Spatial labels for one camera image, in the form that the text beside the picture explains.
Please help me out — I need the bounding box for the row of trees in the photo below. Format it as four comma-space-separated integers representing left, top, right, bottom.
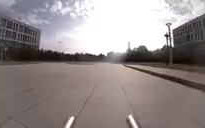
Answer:
9, 44, 178, 64

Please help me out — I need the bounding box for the distant tower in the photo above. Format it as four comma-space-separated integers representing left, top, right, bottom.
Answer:
126, 41, 132, 55

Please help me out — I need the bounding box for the grey concrete slab pavement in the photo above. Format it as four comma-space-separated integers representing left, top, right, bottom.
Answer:
0, 61, 205, 128

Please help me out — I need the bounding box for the robot's own part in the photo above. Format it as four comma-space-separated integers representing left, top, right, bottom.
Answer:
126, 114, 139, 128
63, 115, 76, 128

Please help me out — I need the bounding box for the tall lamp pole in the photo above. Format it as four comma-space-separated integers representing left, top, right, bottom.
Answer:
164, 22, 174, 67

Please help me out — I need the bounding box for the dark kerb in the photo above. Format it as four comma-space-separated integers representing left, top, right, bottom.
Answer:
122, 64, 205, 95

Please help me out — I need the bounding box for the raised grey side pavement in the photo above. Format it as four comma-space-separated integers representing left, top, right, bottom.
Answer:
125, 63, 205, 88

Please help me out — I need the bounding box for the grey multi-storey building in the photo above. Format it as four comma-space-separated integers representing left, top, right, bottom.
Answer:
0, 13, 42, 62
172, 8, 205, 65

